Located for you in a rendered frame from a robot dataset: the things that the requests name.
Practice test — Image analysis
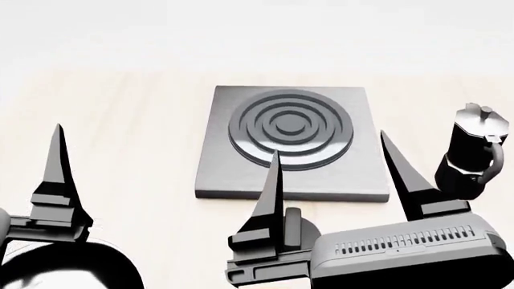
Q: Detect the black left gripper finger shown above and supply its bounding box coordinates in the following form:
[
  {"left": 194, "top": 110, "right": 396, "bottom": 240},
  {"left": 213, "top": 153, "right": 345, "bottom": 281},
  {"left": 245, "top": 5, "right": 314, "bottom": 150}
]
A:
[{"left": 29, "top": 123, "right": 95, "bottom": 243}]

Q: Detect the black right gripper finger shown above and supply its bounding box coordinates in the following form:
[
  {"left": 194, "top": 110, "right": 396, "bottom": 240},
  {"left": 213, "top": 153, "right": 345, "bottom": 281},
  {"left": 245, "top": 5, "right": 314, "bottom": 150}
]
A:
[
  {"left": 379, "top": 128, "right": 471, "bottom": 223},
  {"left": 227, "top": 149, "right": 286, "bottom": 260}
]

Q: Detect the grey round stove knob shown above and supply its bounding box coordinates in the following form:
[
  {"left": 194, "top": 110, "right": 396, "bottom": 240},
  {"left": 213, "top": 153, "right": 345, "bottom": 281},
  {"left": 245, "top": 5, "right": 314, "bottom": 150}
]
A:
[{"left": 282, "top": 206, "right": 323, "bottom": 252}]

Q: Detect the grey square electric stove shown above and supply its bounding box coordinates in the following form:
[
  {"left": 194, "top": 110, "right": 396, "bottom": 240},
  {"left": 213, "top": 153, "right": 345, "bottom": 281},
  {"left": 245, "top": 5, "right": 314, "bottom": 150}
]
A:
[{"left": 194, "top": 84, "right": 391, "bottom": 204}]

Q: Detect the black silver moka pot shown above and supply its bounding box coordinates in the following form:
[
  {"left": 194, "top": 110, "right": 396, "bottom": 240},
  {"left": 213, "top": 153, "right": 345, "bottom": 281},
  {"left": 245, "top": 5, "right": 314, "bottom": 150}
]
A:
[{"left": 434, "top": 101, "right": 509, "bottom": 201}]

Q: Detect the grey gripper camera box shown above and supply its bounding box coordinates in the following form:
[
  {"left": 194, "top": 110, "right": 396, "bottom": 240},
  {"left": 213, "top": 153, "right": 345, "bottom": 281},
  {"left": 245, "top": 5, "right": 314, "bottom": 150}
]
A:
[{"left": 308, "top": 210, "right": 509, "bottom": 287}]

